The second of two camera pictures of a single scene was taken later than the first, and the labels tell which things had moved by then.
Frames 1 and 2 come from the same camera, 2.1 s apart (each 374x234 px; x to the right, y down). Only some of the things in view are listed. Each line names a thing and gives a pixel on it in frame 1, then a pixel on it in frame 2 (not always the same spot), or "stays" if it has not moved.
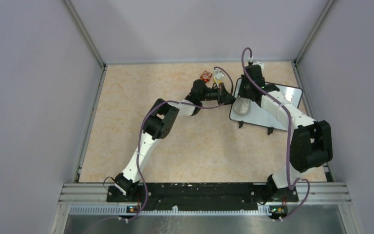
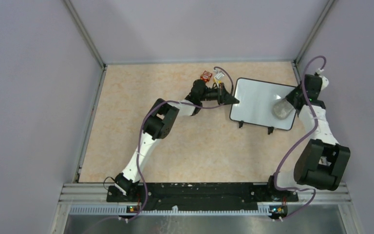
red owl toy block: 206,76 stays
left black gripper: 222,96 stays
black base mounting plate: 202,196 stays
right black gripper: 241,93 → 289,97
